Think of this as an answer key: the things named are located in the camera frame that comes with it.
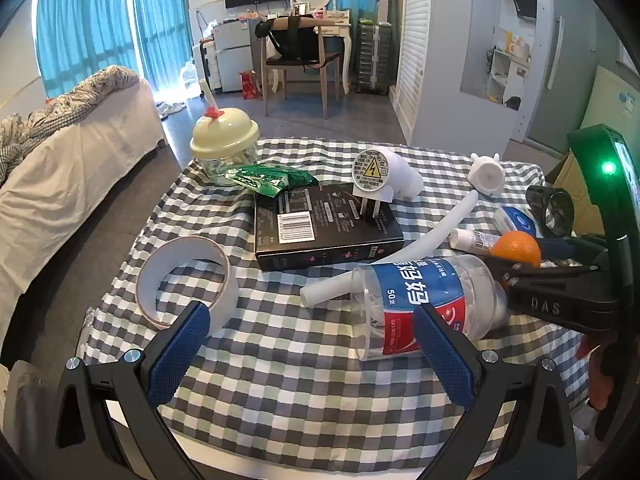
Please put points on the clear bottle blue red label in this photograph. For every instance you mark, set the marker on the clear bottle blue red label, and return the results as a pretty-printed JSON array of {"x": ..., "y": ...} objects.
[{"x": 415, "y": 285}]

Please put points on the glass jar with cream lid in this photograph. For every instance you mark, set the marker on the glass jar with cream lid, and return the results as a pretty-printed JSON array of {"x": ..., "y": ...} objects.
[{"x": 225, "y": 132}]

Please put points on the checked tablecloth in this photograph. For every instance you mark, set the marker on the checked tablecloth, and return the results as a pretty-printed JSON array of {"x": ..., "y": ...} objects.
[{"x": 300, "y": 385}]

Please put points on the grey patterned duvet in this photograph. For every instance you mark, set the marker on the grey patterned duvet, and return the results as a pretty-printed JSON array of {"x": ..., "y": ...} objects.
[{"x": 75, "y": 95}]

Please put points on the white mini fridge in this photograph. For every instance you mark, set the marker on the white mini fridge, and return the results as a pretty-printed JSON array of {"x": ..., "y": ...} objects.
[{"x": 235, "y": 55}]

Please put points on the teal window curtain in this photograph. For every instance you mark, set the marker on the teal window curtain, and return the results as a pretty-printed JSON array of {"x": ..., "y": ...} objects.
[
  {"x": 160, "y": 20},
  {"x": 85, "y": 30}
]

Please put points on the dark green suitcase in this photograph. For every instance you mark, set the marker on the dark green suitcase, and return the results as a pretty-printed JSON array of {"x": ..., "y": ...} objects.
[{"x": 372, "y": 60}]

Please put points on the wooden chair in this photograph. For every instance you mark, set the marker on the wooden chair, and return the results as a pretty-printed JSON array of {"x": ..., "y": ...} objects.
[{"x": 300, "y": 62}]

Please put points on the white curved tube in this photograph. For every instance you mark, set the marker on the white curved tube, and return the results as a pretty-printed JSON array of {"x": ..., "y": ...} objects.
[{"x": 430, "y": 242}]

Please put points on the white louvered door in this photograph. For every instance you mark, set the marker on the white louvered door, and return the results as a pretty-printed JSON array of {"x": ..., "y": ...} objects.
[{"x": 412, "y": 60}]

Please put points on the red bag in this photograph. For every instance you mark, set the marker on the red bag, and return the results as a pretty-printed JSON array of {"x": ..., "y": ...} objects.
[{"x": 249, "y": 85}]

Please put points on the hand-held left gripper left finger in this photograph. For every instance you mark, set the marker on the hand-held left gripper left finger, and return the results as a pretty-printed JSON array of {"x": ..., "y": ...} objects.
[{"x": 180, "y": 355}]

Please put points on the small white eared figure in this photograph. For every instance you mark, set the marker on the small white eared figure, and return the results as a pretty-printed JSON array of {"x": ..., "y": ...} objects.
[{"x": 485, "y": 175}]

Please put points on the pair of slippers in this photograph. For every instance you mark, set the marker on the pair of slippers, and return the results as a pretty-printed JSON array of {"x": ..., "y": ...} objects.
[{"x": 172, "y": 109}]

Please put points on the green snack packet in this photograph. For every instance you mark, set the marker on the green snack packet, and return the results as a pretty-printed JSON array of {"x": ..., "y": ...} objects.
[{"x": 270, "y": 177}]

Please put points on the clear plastic bag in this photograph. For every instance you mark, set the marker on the clear plastic bag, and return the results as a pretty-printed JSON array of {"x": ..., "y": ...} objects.
[{"x": 190, "y": 72}]

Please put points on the pale green fridge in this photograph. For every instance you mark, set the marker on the pale green fridge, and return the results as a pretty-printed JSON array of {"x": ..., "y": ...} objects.
[{"x": 610, "y": 105}]

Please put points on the white bed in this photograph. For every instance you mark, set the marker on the white bed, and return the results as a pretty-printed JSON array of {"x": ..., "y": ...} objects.
[{"x": 60, "y": 185}]

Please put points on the black box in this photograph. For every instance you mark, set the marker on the black box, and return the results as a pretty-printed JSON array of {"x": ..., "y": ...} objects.
[{"x": 320, "y": 220}]

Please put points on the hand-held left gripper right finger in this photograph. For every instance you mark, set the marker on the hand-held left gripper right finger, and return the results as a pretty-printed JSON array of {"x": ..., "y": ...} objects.
[{"x": 445, "y": 360}]

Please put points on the white drawer trolley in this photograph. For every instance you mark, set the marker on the white drawer trolley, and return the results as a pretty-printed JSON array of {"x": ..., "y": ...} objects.
[{"x": 207, "y": 67}]

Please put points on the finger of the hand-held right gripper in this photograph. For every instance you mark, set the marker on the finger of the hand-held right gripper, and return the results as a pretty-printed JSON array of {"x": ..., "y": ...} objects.
[
  {"x": 540, "y": 269},
  {"x": 575, "y": 247}
]

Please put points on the small white cream tube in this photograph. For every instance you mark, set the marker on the small white cream tube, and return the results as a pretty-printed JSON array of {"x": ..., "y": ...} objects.
[{"x": 467, "y": 239}]

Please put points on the grey sliding door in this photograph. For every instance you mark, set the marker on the grey sliding door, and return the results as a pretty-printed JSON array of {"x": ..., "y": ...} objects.
[{"x": 575, "y": 60}]

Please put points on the blue white tissue pack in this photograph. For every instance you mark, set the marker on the blue white tissue pack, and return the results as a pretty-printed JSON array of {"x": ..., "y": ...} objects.
[{"x": 515, "y": 220}]

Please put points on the orange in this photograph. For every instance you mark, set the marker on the orange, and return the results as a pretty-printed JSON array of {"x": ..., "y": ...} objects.
[{"x": 515, "y": 247}]

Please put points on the white tape roll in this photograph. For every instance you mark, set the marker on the white tape roll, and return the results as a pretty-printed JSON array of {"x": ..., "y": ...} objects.
[{"x": 222, "y": 300}]

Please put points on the black bag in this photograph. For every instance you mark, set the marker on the black bag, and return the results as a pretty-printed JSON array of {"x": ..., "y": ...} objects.
[{"x": 295, "y": 40}]

